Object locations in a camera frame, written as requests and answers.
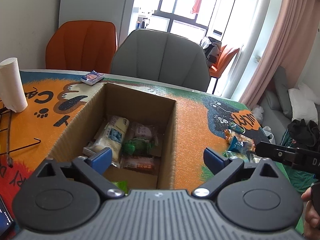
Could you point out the grey black backpack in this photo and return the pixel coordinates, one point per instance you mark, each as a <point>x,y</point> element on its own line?
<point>211,48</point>

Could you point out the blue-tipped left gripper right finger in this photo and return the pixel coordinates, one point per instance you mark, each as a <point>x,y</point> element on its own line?
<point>214,161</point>

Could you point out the green sheet on sofa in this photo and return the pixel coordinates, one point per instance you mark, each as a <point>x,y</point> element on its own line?
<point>300,180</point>

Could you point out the orange chair by window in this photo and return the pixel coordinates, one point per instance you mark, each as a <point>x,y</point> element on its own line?
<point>226,55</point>

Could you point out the white paper roll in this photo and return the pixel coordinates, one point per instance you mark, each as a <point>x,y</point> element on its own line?
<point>12,92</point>

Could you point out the grey sofa cushion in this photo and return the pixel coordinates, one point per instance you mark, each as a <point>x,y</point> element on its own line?
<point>282,91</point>

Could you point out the colourful cat table mat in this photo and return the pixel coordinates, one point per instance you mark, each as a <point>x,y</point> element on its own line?
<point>69,200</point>

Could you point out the white rice cake pack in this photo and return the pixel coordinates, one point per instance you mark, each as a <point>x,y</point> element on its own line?
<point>112,135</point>

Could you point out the orange chair near wall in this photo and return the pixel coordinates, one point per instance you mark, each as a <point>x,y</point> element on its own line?
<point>83,46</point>

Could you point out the grey sofa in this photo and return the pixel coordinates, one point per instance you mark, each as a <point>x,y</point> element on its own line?
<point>273,115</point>

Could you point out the black clothes pile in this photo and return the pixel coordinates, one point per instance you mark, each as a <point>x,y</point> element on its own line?
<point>305,135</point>

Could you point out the white plastic bag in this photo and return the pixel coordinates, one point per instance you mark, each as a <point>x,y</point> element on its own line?
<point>257,112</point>

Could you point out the smartphone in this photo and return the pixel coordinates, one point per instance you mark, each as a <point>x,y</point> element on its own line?
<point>6,221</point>

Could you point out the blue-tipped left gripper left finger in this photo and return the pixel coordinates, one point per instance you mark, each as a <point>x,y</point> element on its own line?
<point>101,161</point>

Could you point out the white cabinet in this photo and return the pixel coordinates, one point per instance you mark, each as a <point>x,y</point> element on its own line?
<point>116,11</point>

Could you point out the grey upholstered chair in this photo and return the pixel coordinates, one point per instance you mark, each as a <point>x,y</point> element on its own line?
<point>163,57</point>

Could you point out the blue small snack packet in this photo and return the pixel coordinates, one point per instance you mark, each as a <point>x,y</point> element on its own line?
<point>235,146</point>

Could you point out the green snack pouch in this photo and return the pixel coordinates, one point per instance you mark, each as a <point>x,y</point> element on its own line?
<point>137,147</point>

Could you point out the long biscuit pack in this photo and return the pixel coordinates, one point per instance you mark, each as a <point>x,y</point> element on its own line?
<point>230,134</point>

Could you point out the blue green plum snack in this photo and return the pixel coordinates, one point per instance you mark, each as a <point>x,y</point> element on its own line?
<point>236,128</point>

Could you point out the small tissue pack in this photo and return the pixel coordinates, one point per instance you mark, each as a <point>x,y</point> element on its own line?
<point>92,78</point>

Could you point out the white pillow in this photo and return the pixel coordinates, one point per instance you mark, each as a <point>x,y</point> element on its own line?
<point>304,103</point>

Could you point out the person's right hand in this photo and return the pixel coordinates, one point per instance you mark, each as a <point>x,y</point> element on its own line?
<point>312,219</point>

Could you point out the brown cardboard box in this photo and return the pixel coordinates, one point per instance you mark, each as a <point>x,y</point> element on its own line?
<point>136,106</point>

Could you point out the purple white snack pack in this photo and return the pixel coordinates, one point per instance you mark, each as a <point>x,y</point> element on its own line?
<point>143,132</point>

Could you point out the pink curtain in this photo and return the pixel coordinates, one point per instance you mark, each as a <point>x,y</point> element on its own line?
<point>290,15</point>

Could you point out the orange snack pack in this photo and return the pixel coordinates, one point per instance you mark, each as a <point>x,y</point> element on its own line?
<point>140,164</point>

